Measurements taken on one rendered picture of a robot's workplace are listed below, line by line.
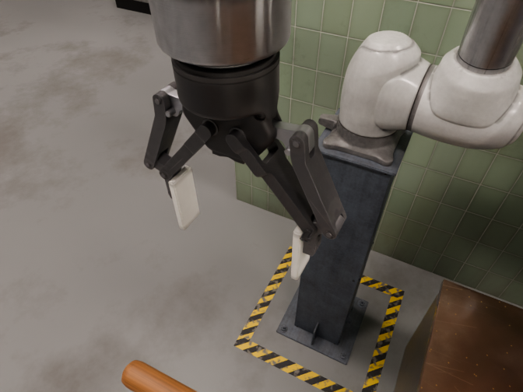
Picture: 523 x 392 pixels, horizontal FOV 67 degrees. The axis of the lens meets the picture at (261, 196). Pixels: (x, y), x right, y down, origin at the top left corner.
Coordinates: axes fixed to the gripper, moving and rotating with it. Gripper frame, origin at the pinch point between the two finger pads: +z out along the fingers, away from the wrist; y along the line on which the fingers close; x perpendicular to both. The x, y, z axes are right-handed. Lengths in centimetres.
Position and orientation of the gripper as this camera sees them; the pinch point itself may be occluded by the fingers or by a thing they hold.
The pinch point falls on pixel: (241, 236)
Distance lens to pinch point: 41.5
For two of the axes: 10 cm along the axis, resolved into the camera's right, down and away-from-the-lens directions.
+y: -8.7, -3.3, 3.6
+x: -4.9, 6.2, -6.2
